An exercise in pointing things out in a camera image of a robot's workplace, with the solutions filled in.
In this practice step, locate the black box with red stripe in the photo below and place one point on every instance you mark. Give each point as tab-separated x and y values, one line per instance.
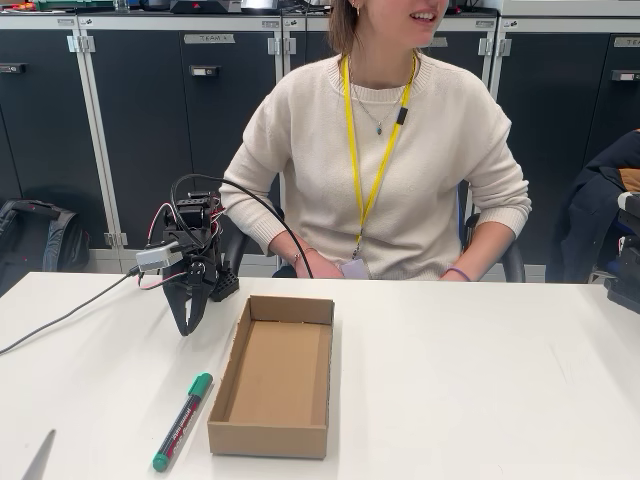
200	6

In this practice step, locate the person's left forearm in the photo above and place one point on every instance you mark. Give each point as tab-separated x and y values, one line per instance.
495	230

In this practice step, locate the pale name badge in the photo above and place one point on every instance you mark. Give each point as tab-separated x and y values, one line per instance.
356	269

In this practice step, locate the person in cream sweater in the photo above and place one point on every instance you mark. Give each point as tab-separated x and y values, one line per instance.
400	165

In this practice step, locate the dark jacket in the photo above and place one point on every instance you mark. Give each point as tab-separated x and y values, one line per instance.
590	215

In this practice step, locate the open cardboard box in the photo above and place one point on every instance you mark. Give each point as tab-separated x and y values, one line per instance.
280	370

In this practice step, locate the black robot equipment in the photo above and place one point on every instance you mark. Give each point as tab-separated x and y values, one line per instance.
625	295

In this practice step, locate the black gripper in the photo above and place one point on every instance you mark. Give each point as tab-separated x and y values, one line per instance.
186	286

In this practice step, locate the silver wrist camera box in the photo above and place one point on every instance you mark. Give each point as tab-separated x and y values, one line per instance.
155	259

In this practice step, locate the orange red hand tool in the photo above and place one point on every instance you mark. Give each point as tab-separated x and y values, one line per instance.
20	6

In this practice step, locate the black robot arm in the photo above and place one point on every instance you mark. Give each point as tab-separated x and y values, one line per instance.
192	215

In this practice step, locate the clear drinking glass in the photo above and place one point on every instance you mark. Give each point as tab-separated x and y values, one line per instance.
122	5

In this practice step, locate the grey black backpack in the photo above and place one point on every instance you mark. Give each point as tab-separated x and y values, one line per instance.
30	240

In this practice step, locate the grey team label strip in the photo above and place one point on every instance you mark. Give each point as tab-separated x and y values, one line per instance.
437	42
627	42
209	39

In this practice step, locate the person's right hand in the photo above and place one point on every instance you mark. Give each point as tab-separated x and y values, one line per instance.
322	267

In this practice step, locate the grey flat pointed object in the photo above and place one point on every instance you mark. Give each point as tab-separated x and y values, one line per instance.
40	460

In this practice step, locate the person's right forearm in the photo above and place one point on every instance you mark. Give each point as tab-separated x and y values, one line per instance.
255	222

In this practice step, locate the grey flat device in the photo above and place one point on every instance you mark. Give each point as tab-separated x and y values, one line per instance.
260	4

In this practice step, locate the green flat item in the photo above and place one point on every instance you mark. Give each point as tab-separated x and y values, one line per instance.
75	4

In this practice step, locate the purple wrist band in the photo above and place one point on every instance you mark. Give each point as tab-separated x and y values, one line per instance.
460	272

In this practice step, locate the green black marker pen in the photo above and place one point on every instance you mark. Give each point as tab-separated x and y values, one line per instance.
182	422

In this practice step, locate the black office chair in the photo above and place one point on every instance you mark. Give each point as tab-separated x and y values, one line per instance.
512	260

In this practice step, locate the black device with red mark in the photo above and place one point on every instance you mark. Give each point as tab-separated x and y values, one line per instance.
454	9

